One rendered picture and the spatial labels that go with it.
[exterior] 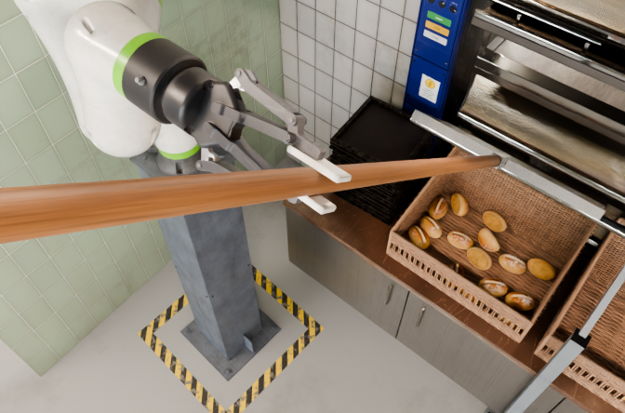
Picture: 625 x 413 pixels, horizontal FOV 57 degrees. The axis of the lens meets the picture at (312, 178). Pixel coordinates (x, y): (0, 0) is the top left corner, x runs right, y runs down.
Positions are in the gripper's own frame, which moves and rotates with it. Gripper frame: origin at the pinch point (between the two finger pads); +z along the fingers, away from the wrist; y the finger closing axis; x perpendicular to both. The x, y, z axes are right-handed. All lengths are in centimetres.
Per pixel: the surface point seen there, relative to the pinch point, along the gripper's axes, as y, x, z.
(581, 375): 52, -143, 51
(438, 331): 73, -153, 6
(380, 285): 70, -150, -21
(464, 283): 46, -137, 6
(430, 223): 40, -155, -17
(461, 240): 39, -156, -4
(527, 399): 70, -143, 42
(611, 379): 45, -135, 56
